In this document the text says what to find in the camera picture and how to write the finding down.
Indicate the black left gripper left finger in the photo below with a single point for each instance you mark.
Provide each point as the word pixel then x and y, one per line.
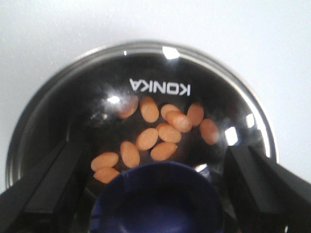
pixel 45 199

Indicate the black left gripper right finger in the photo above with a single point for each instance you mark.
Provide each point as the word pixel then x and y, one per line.
pixel 266 197

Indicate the dark blue pot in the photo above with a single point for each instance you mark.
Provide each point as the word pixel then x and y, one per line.
pixel 84 98

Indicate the glass lid blue knob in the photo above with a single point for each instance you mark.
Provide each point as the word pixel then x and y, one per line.
pixel 155 197

